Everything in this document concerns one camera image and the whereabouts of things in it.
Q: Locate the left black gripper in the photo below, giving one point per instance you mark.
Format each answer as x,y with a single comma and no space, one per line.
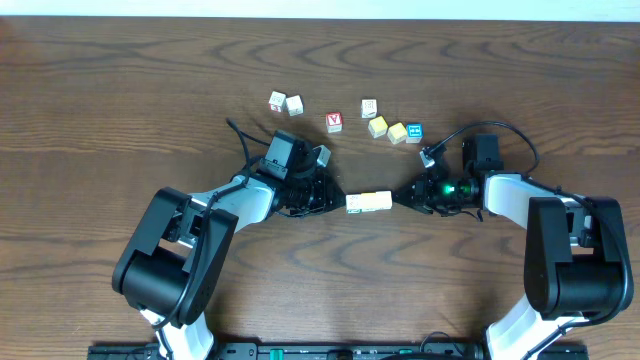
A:
337,198

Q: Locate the yellow block with plane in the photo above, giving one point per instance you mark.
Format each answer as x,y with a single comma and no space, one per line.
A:
377,127

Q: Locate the white block red side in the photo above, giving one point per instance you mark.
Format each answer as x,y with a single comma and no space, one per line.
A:
277,101

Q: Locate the white block blue X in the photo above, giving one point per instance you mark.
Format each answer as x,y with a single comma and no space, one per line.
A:
369,108

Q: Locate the blue top block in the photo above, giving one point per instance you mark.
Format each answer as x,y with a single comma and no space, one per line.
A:
415,133

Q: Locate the yellow block letter B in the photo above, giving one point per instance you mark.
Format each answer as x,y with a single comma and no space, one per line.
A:
397,133

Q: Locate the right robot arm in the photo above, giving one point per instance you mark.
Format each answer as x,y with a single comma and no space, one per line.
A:
577,270

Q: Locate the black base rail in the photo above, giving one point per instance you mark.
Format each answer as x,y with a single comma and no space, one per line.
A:
436,346

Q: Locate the white block green side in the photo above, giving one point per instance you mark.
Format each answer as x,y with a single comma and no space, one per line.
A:
353,204

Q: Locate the yellow block letter O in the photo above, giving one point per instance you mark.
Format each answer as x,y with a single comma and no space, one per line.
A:
368,202

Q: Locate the white ladybug block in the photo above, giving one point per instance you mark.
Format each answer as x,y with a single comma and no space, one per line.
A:
384,200

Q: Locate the plain white block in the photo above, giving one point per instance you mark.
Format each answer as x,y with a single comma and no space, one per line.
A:
294,105

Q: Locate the red letter A block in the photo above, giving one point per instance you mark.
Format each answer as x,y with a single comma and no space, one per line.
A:
334,122

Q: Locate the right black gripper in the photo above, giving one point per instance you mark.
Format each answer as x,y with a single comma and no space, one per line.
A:
422,196

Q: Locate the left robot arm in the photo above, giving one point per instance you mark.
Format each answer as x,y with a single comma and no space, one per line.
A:
174,258

